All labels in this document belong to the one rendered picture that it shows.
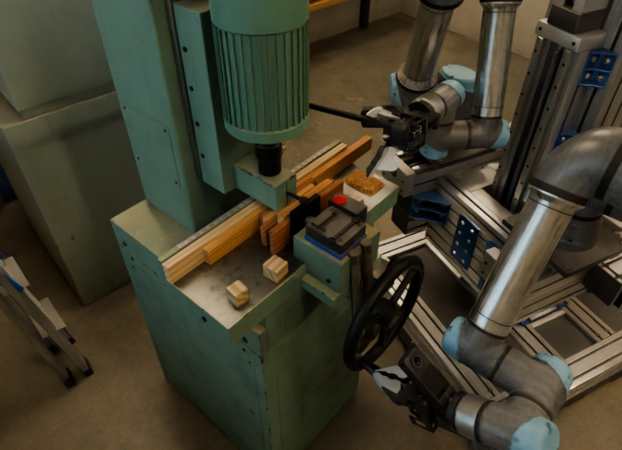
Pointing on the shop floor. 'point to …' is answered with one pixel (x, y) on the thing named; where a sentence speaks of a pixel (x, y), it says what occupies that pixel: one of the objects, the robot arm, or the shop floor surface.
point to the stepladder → (43, 311)
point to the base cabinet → (251, 369)
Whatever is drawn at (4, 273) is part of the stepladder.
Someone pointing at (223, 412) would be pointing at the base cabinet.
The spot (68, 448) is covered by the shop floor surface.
